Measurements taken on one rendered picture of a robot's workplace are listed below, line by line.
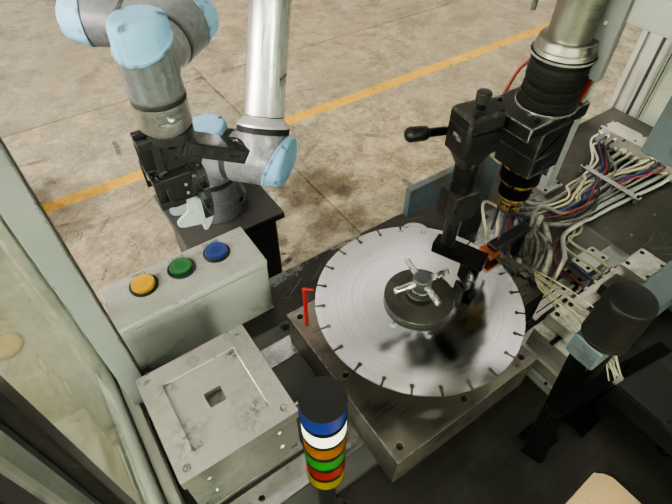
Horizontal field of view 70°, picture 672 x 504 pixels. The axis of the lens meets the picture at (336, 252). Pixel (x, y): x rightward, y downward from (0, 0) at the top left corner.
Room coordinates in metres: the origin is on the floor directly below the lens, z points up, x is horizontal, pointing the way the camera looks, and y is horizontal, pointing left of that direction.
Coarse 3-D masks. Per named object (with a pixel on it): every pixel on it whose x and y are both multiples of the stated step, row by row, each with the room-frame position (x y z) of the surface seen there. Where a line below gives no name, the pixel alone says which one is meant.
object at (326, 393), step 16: (304, 384) 0.21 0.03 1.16; (320, 384) 0.21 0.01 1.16; (336, 384) 0.21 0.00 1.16; (304, 400) 0.19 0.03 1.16; (320, 400) 0.19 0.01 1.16; (336, 400) 0.19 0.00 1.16; (304, 416) 0.18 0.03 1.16; (320, 416) 0.18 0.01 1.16; (336, 416) 0.18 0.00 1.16; (320, 432) 0.17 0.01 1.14; (336, 432) 0.17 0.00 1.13
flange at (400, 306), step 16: (400, 272) 0.51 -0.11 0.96; (432, 272) 0.51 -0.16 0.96; (432, 288) 0.46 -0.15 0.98; (448, 288) 0.48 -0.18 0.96; (400, 304) 0.44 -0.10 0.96; (416, 304) 0.44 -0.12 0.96; (432, 304) 0.44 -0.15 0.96; (448, 304) 0.44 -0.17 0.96; (400, 320) 0.42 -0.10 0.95; (416, 320) 0.41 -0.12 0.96; (432, 320) 0.41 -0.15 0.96
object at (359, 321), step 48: (384, 240) 0.59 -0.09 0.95; (432, 240) 0.59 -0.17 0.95; (336, 288) 0.48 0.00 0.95; (384, 288) 0.48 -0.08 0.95; (480, 288) 0.48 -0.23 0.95; (336, 336) 0.39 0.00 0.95; (384, 336) 0.39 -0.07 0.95; (432, 336) 0.39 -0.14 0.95; (480, 336) 0.39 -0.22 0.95; (384, 384) 0.31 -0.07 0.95; (432, 384) 0.31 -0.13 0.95; (480, 384) 0.31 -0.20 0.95
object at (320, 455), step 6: (306, 444) 0.18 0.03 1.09; (342, 444) 0.18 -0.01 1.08; (306, 450) 0.18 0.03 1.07; (312, 450) 0.17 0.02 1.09; (318, 450) 0.17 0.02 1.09; (324, 450) 0.17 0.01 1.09; (330, 450) 0.17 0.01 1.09; (336, 450) 0.18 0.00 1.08; (342, 450) 0.18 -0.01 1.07; (312, 456) 0.17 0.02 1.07; (318, 456) 0.17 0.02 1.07; (324, 456) 0.17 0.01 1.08; (330, 456) 0.17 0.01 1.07; (336, 456) 0.17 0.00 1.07
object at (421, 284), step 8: (408, 264) 0.49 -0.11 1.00; (416, 272) 0.47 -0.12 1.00; (424, 272) 0.47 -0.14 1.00; (440, 272) 0.47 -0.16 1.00; (448, 272) 0.48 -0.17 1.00; (416, 280) 0.46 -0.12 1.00; (424, 280) 0.46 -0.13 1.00; (432, 280) 0.46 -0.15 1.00; (400, 288) 0.44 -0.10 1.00; (408, 288) 0.45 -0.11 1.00; (416, 288) 0.45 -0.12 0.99; (424, 288) 0.45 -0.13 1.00; (432, 296) 0.43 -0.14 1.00; (440, 304) 0.42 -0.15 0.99
